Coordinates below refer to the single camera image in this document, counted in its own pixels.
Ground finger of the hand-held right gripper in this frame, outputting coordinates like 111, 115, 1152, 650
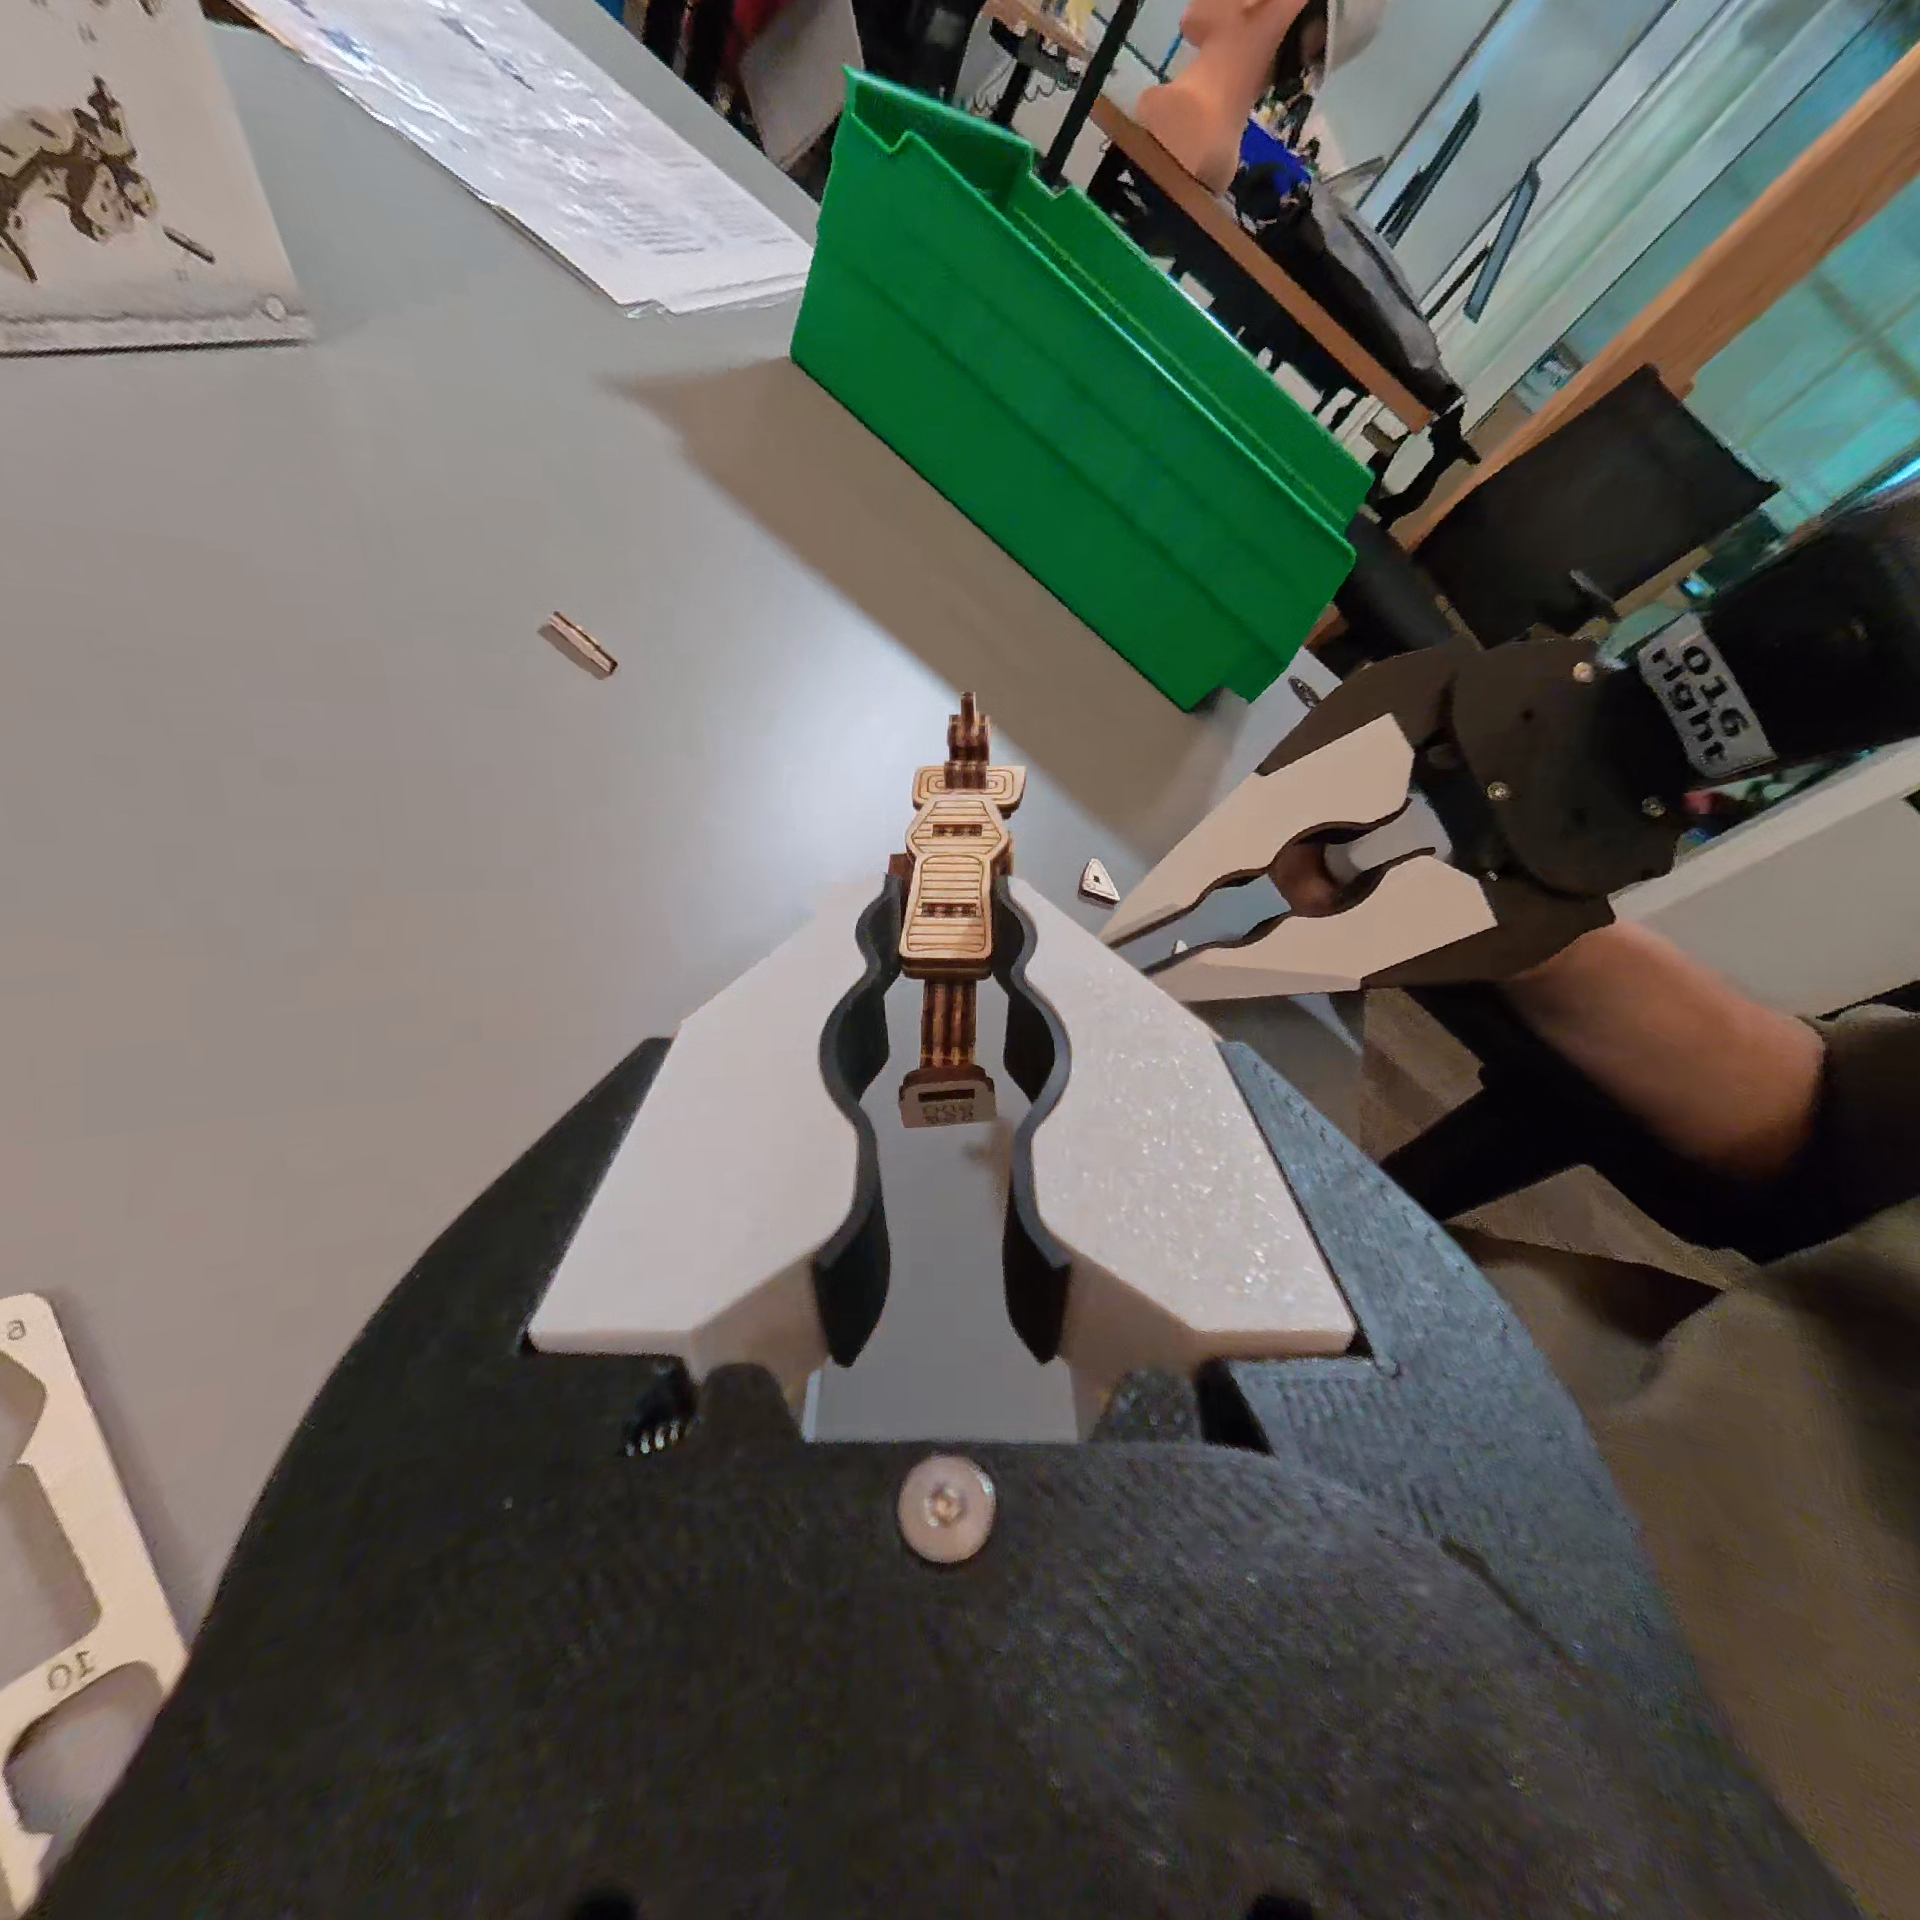
1097, 710, 1423, 944
1139, 848, 1506, 1009

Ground mannequin head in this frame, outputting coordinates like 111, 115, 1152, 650
1134, 0, 1337, 149

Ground person's olive shirt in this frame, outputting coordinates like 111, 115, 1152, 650
1446, 1201, 1920, 1920

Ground puzzle instruction booklet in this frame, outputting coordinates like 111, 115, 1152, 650
0, 0, 311, 355

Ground green plastic bin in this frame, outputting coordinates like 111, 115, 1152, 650
789, 66, 1374, 713

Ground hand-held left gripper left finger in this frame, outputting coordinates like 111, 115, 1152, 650
523, 876, 905, 1429

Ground black bag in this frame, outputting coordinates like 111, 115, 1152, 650
1296, 187, 1469, 415

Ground black monitor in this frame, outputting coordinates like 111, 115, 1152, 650
1375, 93, 1484, 247
1461, 163, 1542, 325

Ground printed paper sheets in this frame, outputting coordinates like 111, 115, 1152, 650
231, 0, 816, 319

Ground person's right forearm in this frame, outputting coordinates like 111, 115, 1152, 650
1475, 918, 1920, 1263

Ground wooden animal puzzle model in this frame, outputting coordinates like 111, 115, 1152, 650
894, 692, 1033, 1130

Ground grey desk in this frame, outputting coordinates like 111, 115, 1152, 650
0, 0, 1920, 1653

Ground black chair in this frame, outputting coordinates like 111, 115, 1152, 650
1333, 364, 1781, 663

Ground plywood puzzle parts sheet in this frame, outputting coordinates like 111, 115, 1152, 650
0, 1293, 189, 1909

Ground wooden table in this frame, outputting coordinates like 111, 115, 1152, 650
989, 0, 1480, 444

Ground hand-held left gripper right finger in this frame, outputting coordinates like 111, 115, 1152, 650
982, 874, 1362, 1442

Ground wooden beam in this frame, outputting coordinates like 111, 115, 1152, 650
1393, 44, 1920, 546

